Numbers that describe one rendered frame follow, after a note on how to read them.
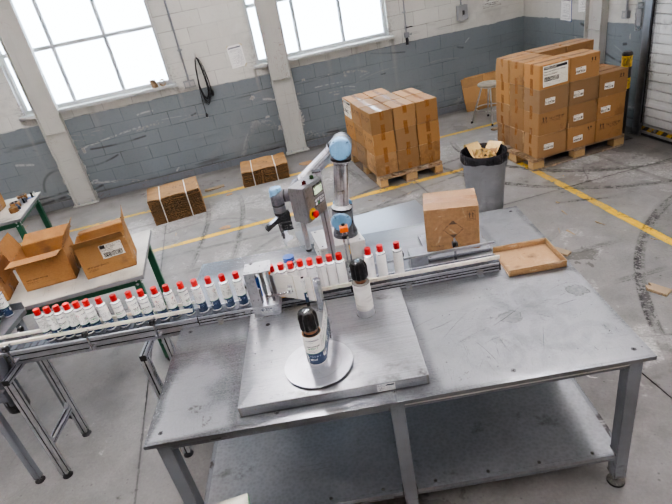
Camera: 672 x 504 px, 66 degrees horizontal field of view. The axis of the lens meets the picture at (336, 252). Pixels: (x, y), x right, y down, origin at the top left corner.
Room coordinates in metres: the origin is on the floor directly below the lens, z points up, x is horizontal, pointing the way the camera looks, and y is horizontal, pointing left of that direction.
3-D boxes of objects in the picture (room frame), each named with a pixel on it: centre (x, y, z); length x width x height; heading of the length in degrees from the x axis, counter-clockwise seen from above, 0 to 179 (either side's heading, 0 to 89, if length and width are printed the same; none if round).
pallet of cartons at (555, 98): (5.80, -2.86, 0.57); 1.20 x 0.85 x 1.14; 101
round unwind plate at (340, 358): (1.77, 0.17, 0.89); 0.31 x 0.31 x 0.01
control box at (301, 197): (2.45, 0.09, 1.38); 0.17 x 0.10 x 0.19; 143
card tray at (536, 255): (2.34, -1.02, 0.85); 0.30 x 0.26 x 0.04; 88
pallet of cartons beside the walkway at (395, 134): (6.32, -0.96, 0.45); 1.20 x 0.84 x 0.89; 10
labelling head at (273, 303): (2.28, 0.41, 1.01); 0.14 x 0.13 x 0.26; 88
